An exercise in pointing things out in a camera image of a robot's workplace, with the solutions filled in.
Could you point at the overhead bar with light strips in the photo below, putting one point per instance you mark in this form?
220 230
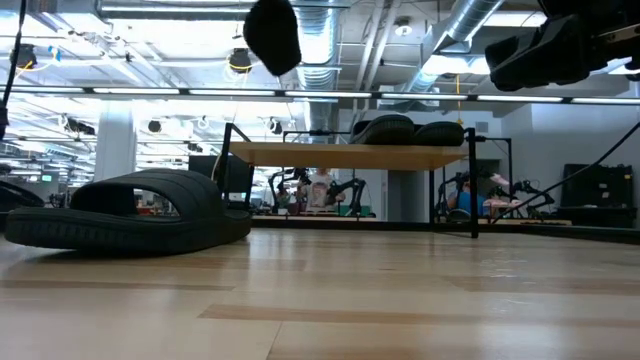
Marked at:
425 96

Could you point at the thin black background frame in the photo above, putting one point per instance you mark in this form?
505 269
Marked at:
484 138
320 133

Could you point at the person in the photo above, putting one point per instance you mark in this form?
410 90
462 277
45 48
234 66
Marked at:
320 190
467 200

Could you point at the black background monitor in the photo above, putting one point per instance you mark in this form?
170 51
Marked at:
205 170

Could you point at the black aluminium table frame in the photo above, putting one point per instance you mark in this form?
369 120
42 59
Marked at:
600 234

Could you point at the wooden background table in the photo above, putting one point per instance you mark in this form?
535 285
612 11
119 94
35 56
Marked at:
300 218

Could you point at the wooden shelf black metal legs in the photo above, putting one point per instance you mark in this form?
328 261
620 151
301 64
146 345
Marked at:
350 156

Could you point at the white pillar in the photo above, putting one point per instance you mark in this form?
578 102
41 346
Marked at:
115 145

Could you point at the black background robot arm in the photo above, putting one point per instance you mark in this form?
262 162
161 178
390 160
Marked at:
530 190
297 175
357 195

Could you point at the dark rounded background object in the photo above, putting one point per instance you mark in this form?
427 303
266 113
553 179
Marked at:
20 205

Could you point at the silver round ventilation duct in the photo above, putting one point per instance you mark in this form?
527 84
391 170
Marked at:
320 40
470 20

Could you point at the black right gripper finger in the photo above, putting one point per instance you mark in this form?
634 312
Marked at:
545 55

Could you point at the black storage cabinet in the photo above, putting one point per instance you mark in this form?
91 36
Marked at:
595 185

